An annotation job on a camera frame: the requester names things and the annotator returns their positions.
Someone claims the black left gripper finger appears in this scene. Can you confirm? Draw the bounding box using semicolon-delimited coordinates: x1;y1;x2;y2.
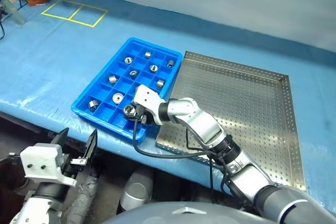
50;127;70;146
83;129;99;162

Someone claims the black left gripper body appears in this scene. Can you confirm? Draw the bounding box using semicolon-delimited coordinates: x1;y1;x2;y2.
60;152;89;180

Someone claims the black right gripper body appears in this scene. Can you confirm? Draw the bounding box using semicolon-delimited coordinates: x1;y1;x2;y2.
136;105;159;127

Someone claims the blue plastic compartment tray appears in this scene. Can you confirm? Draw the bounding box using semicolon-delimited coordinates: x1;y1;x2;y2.
71;37;184;145

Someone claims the perforated steel tray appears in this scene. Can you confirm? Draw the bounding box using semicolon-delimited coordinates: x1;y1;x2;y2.
155;50;307;192

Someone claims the grey foam wrapped pipe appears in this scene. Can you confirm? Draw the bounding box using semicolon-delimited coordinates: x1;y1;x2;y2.
64;174;100;224

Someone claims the grey round cylinder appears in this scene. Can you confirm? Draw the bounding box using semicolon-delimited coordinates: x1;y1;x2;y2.
119;168;155;212

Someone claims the blue plastic table cover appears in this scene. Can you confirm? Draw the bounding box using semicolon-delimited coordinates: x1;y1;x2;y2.
0;0;336;218

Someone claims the grey robot torso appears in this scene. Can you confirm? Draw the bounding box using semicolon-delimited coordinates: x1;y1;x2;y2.
102;201;266;224

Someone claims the yellow tape double square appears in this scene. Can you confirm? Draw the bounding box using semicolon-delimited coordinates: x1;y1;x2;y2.
40;0;109;28

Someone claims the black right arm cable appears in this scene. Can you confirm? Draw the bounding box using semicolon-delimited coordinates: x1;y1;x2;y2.
132;105;237;196

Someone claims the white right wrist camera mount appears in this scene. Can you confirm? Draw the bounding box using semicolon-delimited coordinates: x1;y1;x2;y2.
132;84;169;125

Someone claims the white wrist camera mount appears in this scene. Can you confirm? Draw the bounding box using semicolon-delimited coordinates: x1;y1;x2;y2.
132;84;169;125
19;142;78;187

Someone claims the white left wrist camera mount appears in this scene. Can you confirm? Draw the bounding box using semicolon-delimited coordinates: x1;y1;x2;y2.
19;142;78;187

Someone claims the grey metal frame leg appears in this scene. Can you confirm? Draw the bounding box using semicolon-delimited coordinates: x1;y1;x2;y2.
0;0;27;26

